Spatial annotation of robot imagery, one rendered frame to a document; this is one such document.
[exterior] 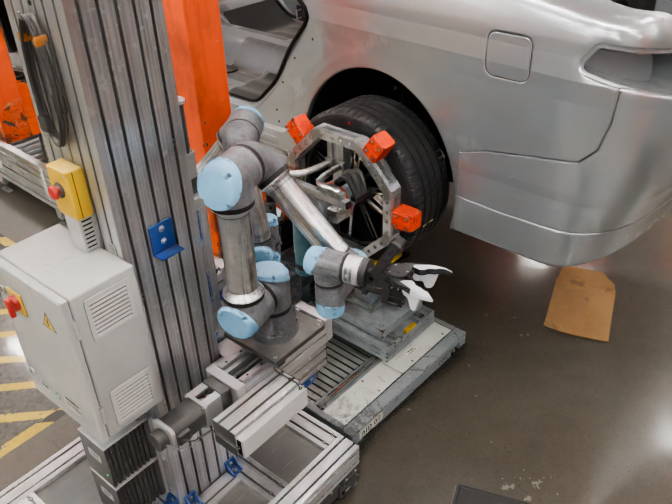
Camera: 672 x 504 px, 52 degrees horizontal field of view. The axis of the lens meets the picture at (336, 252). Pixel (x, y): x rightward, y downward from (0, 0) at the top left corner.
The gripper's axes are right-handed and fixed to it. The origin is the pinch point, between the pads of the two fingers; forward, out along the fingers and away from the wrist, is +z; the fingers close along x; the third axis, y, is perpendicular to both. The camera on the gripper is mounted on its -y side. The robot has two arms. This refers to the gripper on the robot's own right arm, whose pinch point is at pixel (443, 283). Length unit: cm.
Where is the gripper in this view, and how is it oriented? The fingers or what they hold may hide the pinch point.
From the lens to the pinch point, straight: 161.2
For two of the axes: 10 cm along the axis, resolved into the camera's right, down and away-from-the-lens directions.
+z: 9.0, 2.2, -3.7
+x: -4.3, 3.9, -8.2
